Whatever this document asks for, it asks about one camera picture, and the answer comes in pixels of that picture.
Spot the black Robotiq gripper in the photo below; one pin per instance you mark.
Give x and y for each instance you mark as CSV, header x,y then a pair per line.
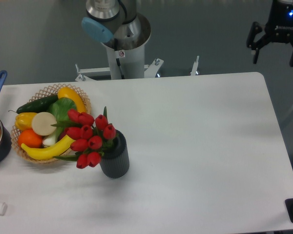
x,y
278,29

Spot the red tulip bouquet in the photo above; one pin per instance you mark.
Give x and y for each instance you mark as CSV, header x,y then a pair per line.
x,y
93,137

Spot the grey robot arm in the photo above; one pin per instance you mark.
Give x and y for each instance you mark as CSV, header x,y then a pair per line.
x,y
117,25

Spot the dark grey ribbed vase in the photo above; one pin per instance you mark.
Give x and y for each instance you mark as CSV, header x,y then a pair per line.
x,y
115,163

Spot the yellow squash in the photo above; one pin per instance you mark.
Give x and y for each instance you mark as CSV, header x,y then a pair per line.
x,y
66,92

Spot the green bok choy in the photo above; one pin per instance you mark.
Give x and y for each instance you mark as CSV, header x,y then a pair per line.
x,y
59,110

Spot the green cucumber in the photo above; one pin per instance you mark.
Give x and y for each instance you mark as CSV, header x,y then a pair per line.
x,y
37,106

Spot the yellow banana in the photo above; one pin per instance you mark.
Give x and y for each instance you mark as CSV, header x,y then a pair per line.
x,y
48,153

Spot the beige round disc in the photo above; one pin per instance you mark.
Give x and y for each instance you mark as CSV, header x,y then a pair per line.
x,y
42,123

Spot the yellow bell pepper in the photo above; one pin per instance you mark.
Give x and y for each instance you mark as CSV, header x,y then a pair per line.
x,y
23,121

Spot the orange fruit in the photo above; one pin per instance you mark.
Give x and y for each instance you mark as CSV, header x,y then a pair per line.
x,y
30,138

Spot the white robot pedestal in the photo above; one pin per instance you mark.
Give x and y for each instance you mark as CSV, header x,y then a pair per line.
x,y
123,64

